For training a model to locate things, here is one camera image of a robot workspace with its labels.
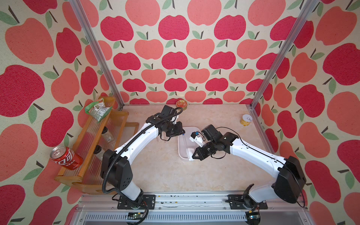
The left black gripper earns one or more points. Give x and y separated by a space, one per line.
179 131

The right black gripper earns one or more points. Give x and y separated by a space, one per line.
200 155

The test tube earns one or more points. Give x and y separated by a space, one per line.
185 143

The white rectangular tray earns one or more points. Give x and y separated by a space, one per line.
188 142

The white wipe cloth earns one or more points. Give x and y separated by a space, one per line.
190 158

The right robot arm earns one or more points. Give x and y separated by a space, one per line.
289 178

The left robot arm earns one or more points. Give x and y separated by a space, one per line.
116 170

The red gold round tin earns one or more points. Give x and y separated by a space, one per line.
182 104

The yellow white can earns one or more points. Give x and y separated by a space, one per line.
246 120

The glass spice jar upper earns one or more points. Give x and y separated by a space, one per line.
107 136

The glass spice jar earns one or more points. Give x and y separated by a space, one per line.
107 136
99 152

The wooden shelf rack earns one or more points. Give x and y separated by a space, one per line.
87 178

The glass spice jar lower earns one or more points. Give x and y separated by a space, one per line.
99 152

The green snack bag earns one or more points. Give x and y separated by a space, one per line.
98 110

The red cola can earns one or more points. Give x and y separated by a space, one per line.
66 157

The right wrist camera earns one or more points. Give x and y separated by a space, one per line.
209 133

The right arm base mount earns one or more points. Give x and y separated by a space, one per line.
238 202

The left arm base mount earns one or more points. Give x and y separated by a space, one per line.
148 201

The right aluminium frame post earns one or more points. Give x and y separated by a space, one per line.
306 11

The aluminium frame post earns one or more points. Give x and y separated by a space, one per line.
306 11
86 27

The left aluminium frame post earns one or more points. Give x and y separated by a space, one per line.
86 27

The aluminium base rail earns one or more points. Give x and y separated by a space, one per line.
186 208

